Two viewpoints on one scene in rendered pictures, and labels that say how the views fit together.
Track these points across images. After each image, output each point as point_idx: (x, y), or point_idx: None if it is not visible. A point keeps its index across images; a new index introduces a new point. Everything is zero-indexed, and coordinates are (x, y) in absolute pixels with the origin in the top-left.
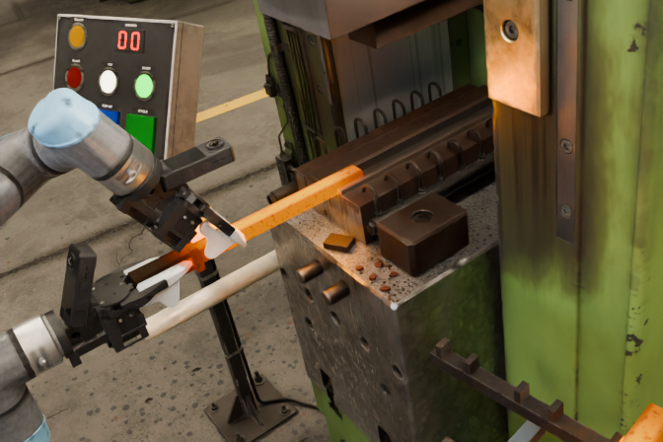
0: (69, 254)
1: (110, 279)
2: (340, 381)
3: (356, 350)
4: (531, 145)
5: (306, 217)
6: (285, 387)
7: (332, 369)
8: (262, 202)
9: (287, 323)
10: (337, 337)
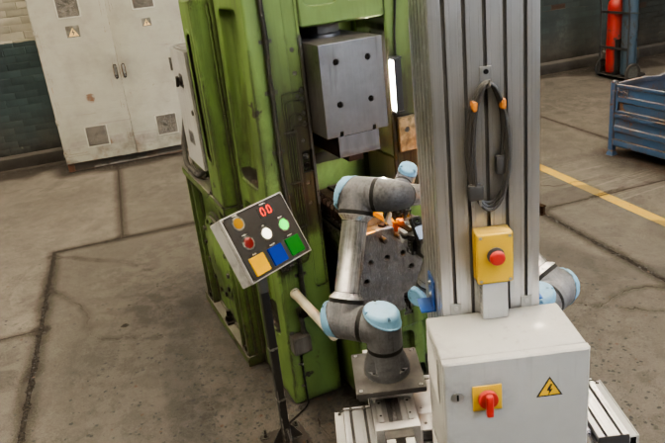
0: (415, 220)
1: (409, 233)
2: (383, 295)
3: (397, 262)
4: (410, 160)
5: None
6: (275, 427)
7: (379, 294)
8: (69, 441)
9: (221, 426)
10: (386, 268)
